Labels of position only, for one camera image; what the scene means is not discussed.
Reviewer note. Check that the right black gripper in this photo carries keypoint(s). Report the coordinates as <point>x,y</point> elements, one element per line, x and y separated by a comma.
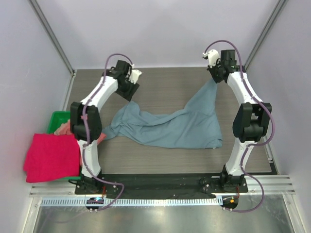
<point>217,74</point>

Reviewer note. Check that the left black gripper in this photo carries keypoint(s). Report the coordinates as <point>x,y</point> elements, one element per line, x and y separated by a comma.
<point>129,95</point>

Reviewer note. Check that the blue t shirt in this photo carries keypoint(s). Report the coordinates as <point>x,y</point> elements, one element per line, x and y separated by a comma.
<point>194,127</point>

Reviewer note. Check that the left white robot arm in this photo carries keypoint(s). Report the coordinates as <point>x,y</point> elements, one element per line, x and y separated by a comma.
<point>86,125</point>

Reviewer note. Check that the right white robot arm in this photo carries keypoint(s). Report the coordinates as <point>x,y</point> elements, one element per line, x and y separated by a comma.
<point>249,126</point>

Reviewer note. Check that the salmon pink t shirt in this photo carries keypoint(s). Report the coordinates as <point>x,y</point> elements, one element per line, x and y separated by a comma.
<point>64,129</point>

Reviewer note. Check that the green plastic bin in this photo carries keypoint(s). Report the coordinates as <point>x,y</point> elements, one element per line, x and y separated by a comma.
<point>57,117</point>

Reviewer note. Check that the magenta t shirt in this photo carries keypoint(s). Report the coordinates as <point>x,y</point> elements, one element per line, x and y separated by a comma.
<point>35,165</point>

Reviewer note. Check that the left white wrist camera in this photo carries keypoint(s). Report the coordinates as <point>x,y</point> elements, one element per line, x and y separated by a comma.
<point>135,74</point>

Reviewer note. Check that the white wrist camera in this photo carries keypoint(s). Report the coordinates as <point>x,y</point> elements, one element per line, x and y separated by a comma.
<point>212,56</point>
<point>135,74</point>

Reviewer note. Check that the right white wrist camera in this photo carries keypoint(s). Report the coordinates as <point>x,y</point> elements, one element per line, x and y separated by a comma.
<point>212,56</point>

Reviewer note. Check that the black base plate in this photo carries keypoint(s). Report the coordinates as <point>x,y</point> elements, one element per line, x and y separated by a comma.
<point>162,186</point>

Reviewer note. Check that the white slotted cable duct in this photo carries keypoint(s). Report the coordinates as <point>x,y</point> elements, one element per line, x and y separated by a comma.
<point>96,201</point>

